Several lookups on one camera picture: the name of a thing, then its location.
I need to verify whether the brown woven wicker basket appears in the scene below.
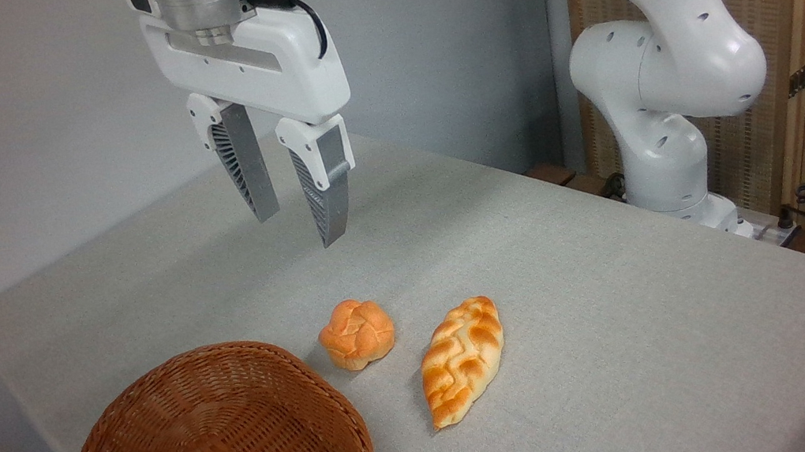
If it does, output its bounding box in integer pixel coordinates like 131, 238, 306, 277
57, 323, 375, 452

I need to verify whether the long braided bread loaf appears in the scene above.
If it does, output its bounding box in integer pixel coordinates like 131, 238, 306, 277
410, 293, 518, 432

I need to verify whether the round knotted bread roll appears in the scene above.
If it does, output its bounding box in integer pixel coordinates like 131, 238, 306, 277
313, 293, 401, 376

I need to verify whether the grey tablecloth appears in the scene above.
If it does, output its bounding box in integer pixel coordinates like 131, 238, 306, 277
0, 43, 805, 452

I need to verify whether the brown wooden floor block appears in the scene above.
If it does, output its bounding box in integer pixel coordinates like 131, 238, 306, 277
523, 158, 579, 192

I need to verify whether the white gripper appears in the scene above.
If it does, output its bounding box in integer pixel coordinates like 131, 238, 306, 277
125, 0, 375, 273

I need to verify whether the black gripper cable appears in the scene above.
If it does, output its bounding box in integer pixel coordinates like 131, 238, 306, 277
246, 0, 332, 70

